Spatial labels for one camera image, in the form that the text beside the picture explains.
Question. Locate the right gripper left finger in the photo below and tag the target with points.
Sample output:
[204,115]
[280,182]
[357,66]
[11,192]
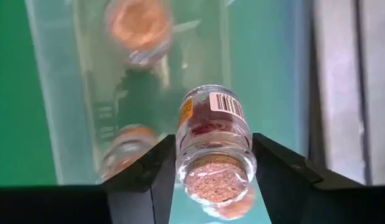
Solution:
[133,199]

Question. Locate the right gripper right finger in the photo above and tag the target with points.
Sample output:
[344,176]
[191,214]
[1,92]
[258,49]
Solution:
[304,202]

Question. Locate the clear plastic bin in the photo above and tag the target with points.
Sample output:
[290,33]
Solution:
[267,77]

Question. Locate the black aluminium table frame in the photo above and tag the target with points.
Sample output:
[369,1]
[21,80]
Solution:
[312,93]

